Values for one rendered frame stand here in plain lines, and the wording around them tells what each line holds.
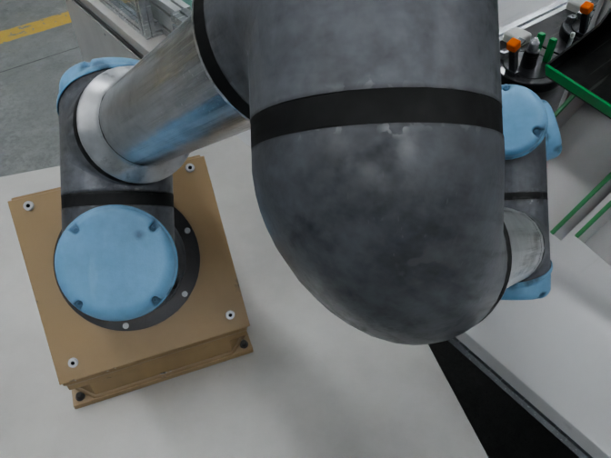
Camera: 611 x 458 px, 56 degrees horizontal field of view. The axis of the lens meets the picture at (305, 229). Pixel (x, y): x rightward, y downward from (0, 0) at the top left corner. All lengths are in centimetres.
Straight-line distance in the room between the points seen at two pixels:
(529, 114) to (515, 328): 45
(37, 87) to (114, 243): 271
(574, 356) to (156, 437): 62
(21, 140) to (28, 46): 86
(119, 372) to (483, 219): 68
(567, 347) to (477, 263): 73
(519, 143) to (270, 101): 39
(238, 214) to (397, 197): 87
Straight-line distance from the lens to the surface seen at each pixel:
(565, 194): 95
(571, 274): 107
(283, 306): 94
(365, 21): 23
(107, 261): 59
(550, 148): 74
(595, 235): 94
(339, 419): 84
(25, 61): 352
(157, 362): 85
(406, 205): 22
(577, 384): 95
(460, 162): 23
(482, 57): 25
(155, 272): 59
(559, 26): 154
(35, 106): 313
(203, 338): 83
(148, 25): 164
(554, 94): 128
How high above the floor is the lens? 162
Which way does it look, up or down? 47 degrees down
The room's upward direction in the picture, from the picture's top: straight up
